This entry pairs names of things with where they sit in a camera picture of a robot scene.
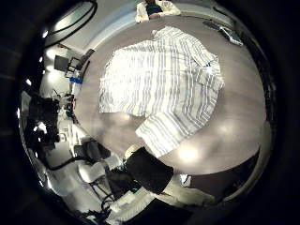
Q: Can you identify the black frame chair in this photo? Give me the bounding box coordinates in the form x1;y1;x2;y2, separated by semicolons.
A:
65;48;96;79

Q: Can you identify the black cable loop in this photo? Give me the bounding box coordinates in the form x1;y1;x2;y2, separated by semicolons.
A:
43;0;98;50

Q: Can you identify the black floor cable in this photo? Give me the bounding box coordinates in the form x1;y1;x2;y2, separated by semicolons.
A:
46;155;92;172

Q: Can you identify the person in black top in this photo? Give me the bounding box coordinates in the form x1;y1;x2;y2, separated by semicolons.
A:
123;143;217;207

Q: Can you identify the white plastic chair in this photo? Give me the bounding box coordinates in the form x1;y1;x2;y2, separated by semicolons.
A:
77;160;107;184

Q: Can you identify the grey handheld controller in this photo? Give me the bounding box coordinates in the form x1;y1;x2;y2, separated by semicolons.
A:
218;25;244;47

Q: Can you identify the white grey striped shirt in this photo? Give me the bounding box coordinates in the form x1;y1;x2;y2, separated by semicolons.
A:
98;25;226;158

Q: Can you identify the person in white coat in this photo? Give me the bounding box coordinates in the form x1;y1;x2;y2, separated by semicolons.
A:
134;0;182;23

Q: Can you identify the black monitor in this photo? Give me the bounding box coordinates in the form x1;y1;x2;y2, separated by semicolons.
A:
53;54;70;73

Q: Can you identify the black equipment rack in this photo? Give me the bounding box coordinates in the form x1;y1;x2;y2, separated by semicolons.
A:
24;93;62;148

